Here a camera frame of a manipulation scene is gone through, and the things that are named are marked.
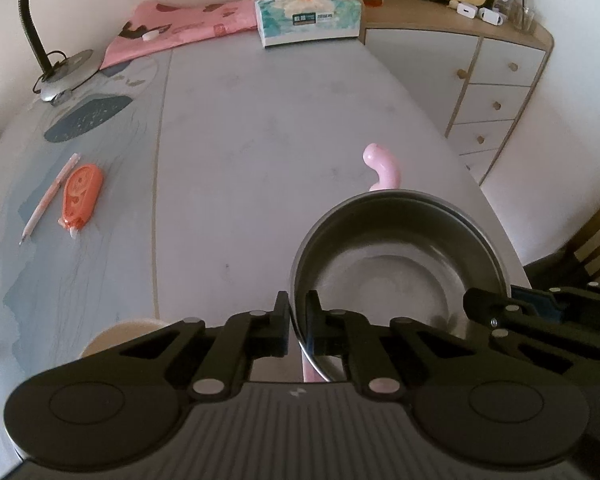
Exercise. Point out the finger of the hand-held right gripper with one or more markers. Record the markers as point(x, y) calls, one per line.
point(535, 302)
point(510, 330)

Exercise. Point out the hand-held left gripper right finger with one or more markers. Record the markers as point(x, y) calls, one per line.
point(312, 330)

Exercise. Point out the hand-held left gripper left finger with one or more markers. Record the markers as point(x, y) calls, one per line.
point(280, 330)

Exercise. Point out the wooden slatted chair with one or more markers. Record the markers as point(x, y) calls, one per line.
point(595, 240)

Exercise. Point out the cream ceramic bowl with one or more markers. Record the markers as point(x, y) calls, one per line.
point(125, 332)

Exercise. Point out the white wooden-top drawer cabinet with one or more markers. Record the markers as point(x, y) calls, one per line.
point(495, 90)

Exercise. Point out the orange correction tape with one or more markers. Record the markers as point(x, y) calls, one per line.
point(82, 195)

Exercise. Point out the white charger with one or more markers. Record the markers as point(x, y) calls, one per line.
point(462, 9)
point(491, 16)

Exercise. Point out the tissue box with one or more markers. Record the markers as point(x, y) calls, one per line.
point(310, 20)

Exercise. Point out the pink printed bag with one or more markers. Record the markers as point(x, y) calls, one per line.
point(180, 25)

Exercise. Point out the grey desk lamp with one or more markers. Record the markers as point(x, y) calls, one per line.
point(65, 67)

